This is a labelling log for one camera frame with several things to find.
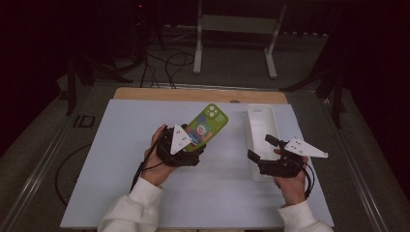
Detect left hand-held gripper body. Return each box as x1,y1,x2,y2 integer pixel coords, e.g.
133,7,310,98
156,123,199,168

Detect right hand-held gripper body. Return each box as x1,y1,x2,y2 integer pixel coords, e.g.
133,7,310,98
258,137,330,179

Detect white oblong tray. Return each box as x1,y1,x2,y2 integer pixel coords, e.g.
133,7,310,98
246,103,284,183

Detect green cartoon phone case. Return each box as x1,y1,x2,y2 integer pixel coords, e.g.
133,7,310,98
183,102,229,153

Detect person's left hand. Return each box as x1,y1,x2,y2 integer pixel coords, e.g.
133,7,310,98
140,124,177,188

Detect person's right hand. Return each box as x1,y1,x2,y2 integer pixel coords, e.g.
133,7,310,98
274,156,310,208

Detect black tripod stand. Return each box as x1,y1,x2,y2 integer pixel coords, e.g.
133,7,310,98
279,32,349,130

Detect white board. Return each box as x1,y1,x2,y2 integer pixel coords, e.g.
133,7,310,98
59,99,336,230

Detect white metal stand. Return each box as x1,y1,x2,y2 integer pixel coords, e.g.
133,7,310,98
192,0,288,80

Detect black curtain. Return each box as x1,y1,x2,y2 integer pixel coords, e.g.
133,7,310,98
161,0,410,37

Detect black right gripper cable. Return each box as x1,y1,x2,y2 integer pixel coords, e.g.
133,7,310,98
299,160,316,199

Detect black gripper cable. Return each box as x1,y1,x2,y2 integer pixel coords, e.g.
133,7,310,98
299,160,316,199
53,127,168,209

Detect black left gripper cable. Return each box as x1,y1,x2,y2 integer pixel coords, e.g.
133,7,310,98
53,127,168,209

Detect black looped floor cable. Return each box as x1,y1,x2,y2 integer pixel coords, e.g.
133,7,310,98
164,51,196,90

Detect white floor cable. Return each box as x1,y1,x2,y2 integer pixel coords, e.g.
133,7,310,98
163,28,198,45

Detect black rectangular floor frame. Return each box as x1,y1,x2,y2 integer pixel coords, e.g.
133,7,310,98
73,114,97,129

